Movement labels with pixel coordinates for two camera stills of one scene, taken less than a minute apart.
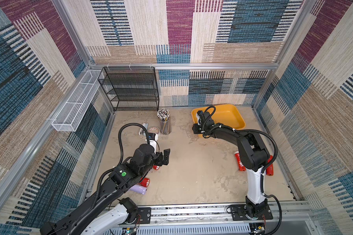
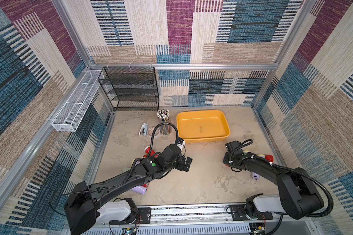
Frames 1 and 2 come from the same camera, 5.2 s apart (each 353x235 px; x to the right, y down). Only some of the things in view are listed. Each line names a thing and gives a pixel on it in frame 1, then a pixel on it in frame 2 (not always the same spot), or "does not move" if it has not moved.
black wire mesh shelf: x=131 y=88 does not move
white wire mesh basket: x=68 y=118 does not move
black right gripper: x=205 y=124 -> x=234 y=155
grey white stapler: x=142 y=131 does not move
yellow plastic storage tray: x=229 y=115 -> x=202 y=126
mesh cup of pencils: x=165 y=124 does not move
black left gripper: x=160 y=161 -> x=182 y=163
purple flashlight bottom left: x=139 y=188 does not move
